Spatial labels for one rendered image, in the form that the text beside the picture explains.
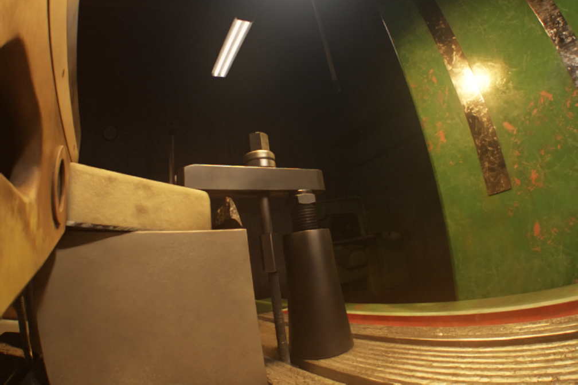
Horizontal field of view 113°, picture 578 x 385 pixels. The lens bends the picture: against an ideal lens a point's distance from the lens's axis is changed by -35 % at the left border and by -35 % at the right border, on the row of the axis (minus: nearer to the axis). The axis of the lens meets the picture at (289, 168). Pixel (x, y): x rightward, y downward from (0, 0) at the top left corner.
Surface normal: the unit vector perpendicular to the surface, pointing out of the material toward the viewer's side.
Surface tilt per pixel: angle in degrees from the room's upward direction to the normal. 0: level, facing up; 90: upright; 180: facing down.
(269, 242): 90
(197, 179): 90
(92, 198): 90
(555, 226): 90
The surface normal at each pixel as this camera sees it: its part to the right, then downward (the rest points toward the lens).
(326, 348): 0.04, -0.38
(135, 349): 0.56, -0.30
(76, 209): 0.88, -0.25
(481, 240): -0.81, -0.06
